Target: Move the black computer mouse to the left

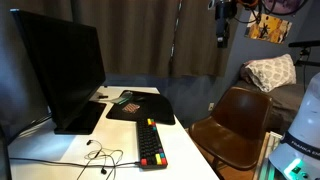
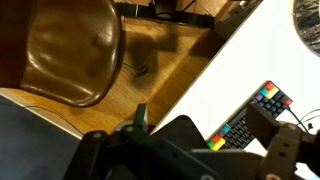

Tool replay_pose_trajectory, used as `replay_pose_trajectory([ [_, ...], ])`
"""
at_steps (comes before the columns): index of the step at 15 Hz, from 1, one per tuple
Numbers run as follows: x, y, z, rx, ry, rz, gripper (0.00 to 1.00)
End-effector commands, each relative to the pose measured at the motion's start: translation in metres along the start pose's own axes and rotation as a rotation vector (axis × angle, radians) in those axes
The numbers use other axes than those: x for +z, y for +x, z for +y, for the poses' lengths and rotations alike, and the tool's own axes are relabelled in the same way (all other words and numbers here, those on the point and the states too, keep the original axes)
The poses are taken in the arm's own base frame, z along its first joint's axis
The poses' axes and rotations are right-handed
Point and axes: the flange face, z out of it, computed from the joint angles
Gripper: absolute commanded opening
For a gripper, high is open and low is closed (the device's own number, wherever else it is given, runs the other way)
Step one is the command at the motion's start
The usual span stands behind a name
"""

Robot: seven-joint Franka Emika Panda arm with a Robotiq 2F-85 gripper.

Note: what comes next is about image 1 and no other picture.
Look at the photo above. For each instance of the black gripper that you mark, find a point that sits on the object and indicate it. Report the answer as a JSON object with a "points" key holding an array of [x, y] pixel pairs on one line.
{"points": [[222, 15]]}

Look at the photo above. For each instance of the black mesh cup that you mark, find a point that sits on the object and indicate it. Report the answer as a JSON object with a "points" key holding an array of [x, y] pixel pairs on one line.
{"points": [[139, 99]]}

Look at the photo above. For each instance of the black mouse pad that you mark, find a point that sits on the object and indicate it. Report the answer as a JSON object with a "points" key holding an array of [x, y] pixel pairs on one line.
{"points": [[155, 108]]}

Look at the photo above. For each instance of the black computer monitor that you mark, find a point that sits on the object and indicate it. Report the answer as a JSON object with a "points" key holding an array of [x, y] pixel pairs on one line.
{"points": [[63, 63]]}

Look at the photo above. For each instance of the brown curtain panel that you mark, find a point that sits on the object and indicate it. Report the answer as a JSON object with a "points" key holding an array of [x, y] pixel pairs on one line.
{"points": [[133, 36], [200, 40]]}

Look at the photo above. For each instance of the yellow picture poster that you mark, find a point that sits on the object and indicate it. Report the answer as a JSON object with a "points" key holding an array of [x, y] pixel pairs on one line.
{"points": [[268, 28]]}

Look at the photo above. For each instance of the white patterned pillow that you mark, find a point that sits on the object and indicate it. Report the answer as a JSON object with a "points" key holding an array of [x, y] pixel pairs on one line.
{"points": [[271, 73]]}

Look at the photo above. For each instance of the purple round poster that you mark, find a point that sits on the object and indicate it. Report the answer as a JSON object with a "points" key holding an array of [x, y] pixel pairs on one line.
{"points": [[283, 6]]}

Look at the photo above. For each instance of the grey bed mattress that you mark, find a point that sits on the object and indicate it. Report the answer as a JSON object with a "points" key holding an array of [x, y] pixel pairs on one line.
{"points": [[286, 100]]}

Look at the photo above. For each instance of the brown leather chair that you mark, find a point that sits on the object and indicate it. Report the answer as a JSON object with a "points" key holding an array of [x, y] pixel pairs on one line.
{"points": [[233, 130]]}

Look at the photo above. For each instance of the white metal rack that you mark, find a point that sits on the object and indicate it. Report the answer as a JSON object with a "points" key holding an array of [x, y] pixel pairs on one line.
{"points": [[271, 140]]}

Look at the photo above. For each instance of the small brown patterned object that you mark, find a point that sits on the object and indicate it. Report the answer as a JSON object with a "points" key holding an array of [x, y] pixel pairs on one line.
{"points": [[131, 108]]}

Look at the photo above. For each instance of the green translucent small box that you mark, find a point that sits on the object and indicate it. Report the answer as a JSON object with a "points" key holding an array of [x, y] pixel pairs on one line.
{"points": [[120, 99]]}

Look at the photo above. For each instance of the black keyboard with coloured keys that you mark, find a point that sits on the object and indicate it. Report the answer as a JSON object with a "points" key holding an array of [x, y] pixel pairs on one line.
{"points": [[148, 143]]}

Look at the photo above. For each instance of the small black stick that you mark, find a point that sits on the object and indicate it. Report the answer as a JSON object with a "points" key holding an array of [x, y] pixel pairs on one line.
{"points": [[102, 96]]}

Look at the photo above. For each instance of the black monitor base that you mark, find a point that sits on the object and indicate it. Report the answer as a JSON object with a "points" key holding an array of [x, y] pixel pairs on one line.
{"points": [[83, 121]]}

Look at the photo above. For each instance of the white wall outlet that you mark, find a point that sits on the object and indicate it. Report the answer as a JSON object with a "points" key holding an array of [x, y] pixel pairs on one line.
{"points": [[211, 106]]}

